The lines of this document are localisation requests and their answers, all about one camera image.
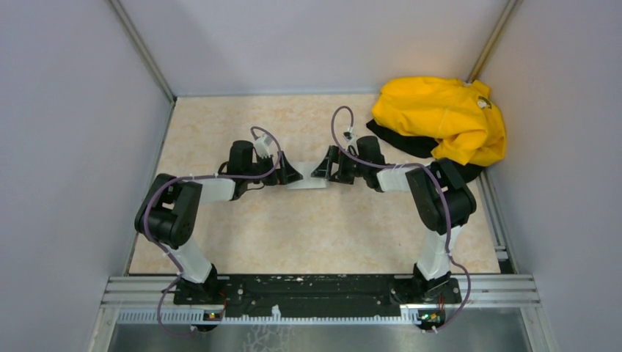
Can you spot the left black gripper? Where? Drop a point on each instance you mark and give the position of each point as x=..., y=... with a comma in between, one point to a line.
x=285, y=174

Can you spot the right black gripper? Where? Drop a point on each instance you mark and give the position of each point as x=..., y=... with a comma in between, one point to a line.
x=324, y=169

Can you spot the white cardboard box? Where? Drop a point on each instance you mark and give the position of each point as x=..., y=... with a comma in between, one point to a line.
x=307, y=182

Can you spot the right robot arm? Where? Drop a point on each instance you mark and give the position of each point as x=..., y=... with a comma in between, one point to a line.
x=441, y=196

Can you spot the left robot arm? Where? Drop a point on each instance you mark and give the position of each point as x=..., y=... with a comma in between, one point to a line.
x=168, y=213

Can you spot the black garment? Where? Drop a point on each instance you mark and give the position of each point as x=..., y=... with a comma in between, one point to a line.
x=421, y=147

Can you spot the yellow garment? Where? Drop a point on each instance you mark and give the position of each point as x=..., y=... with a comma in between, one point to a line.
x=467, y=126

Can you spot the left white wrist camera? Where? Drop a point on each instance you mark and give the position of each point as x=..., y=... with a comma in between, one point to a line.
x=262, y=146

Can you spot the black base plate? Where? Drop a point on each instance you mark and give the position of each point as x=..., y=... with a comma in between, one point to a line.
x=316, y=295

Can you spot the aluminium frame rail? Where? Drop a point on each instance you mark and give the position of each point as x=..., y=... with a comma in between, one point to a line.
x=149, y=299

